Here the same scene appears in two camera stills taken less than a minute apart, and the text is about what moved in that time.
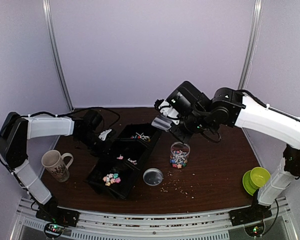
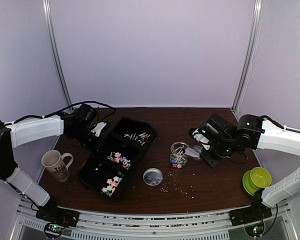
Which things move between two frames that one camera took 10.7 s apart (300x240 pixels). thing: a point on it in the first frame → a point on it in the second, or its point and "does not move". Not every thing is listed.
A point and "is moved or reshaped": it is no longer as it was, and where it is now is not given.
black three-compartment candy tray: x=117 y=169 is moved or reshaped
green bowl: x=259 y=177 does not move
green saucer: x=246 y=183 does not move
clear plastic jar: x=179 y=154 does not move
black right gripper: x=182 y=136 → x=212 y=162
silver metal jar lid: x=153 y=176 does not move
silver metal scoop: x=162 y=122 → x=193 y=151
